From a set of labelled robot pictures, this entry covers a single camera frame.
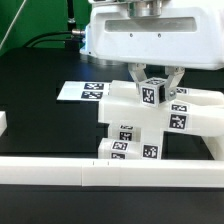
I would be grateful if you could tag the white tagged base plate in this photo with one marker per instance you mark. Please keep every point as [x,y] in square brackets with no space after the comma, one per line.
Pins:
[83,91]

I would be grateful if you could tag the white U-shaped fence frame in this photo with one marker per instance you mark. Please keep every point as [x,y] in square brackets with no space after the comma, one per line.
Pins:
[110,172]

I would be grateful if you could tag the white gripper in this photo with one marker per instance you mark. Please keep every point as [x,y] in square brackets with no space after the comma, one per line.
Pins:
[189,35]

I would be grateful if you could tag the white chair back frame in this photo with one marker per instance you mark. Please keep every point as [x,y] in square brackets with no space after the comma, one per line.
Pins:
[194,111]

